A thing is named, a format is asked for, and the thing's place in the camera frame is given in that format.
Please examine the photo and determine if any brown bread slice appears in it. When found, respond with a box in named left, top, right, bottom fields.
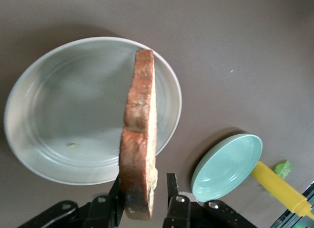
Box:
left=118, top=49, right=158, bottom=220

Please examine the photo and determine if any green lettuce leaf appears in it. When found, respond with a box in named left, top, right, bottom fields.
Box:
left=264, top=159, right=293, bottom=197

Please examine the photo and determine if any mint green plate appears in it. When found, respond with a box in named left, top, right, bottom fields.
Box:
left=191, top=134, right=263, bottom=202

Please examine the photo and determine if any beige plate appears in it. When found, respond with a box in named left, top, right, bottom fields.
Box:
left=3, top=36, right=183, bottom=186

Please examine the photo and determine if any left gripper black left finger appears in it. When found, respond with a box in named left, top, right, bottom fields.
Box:
left=83, top=175, right=125, bottom=228

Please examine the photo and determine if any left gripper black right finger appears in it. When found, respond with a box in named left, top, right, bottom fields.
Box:
left=163, top=173, right=192, bottom=228

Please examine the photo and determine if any yellow mustard squeeze bottle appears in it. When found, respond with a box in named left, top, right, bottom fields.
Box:
left=251, top=161, right=314, bottom=220

